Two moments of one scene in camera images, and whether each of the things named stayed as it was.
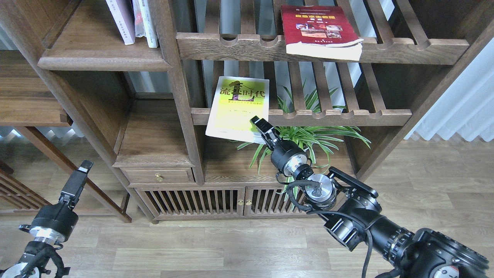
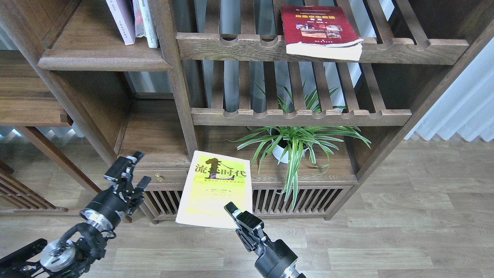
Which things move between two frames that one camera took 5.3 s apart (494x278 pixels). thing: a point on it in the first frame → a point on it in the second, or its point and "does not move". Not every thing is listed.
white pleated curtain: (467, 107) does not move
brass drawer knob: (158, 177) does not move
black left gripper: (54, 222) → (109, 207)
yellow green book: (236, 100) → (212, 180)
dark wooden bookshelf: (171, 87) does not move
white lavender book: (122, 11) does not move
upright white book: (144, 24) does not move
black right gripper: (286, 157) → (276, 256)
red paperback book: (320, 31) does not move
